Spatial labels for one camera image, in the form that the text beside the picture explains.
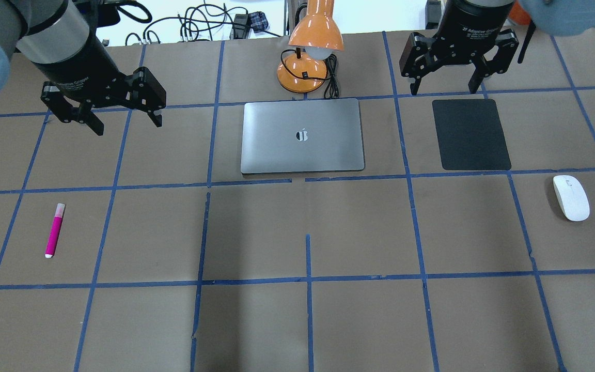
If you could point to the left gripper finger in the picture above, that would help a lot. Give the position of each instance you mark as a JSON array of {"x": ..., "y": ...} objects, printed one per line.
[
  {"x": 147, "y": 95},
  {"x": 59, "y": 106}
]

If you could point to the white computer mouse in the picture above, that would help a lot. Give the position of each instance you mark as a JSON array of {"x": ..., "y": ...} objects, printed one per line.
[{"x": 571, "y": 197}]

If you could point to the black power adapter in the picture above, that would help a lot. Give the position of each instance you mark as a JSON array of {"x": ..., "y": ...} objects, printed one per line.
[{"x": 240, "y": 26}]

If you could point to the orange desk lamp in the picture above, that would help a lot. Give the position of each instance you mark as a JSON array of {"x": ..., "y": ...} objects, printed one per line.
[{"x": 310, "y": 62}]

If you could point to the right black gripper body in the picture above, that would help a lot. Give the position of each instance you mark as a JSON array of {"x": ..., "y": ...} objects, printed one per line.
[{"x": 474, "y": 21}]

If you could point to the grey closed laptop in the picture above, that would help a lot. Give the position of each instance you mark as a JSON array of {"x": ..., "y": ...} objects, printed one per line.
[{"x": 302, "y": 137}]

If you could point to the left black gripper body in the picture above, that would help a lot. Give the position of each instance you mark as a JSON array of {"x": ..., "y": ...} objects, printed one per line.
[{"x": 74, "y": 68}]

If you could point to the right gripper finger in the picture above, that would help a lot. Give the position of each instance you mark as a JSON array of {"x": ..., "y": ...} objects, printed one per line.
[
  {"x": 507, "y": 44},
  {"x": 417, "y": 59}
]

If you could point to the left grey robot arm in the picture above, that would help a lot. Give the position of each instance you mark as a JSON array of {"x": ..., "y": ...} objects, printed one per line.
[{"x": 17, "y": 19}]

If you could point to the black mousepad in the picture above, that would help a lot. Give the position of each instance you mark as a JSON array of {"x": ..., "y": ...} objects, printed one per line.
[{"x": 470, "y": 135}]

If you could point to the pink marker pen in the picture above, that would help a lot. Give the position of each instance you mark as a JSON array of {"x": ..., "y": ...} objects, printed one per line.
[{"x": 52, "y": 242}]

